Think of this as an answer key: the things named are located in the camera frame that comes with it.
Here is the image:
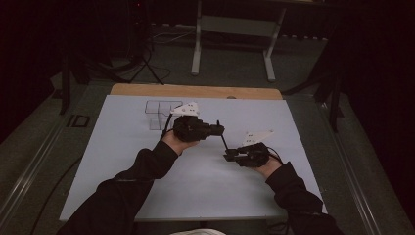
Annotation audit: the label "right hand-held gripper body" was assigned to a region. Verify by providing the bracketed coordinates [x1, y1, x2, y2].
[236, 129, 274, 168]

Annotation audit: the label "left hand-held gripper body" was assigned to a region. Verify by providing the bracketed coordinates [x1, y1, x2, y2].
[169, 101, 213, 143]

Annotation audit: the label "black pen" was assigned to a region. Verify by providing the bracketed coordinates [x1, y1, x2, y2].
[215, 120, 231, 153]

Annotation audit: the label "clear acrylic holder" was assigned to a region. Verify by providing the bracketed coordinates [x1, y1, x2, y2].
[144, 99, 184, 131]

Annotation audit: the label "person's left hand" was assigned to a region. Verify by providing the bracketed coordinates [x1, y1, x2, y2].
[161, 130, 201, 157]

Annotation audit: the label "person's right hand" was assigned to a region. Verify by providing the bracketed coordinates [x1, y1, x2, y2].
[254, 156, 284, 180]

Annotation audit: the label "white table sheet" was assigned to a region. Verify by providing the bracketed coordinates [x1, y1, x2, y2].
[58, 94, 328, 223]

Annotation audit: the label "white cloth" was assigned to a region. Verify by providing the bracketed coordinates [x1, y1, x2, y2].
[169, 228, 227, 235]

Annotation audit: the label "black metal stand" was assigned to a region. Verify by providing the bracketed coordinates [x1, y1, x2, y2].
[283, 62, 346, 133]

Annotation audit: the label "white metal stand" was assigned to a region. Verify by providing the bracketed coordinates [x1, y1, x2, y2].
[191, 0, 289, 83]

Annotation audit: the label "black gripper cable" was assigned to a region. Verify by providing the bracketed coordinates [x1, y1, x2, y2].
[160, 112, 174, 140]
[265, 146, 285, 165]

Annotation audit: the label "floor cables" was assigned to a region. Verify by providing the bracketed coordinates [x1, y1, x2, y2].
[77, 28, 197, 86]

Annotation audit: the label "metal floor rail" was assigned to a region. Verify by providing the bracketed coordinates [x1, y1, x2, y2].
[317, 97, 384, 235]
[0, 117, 71, 226]

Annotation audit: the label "black floor cable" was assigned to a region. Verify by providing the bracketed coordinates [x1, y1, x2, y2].
[29, 156, 83, 235]

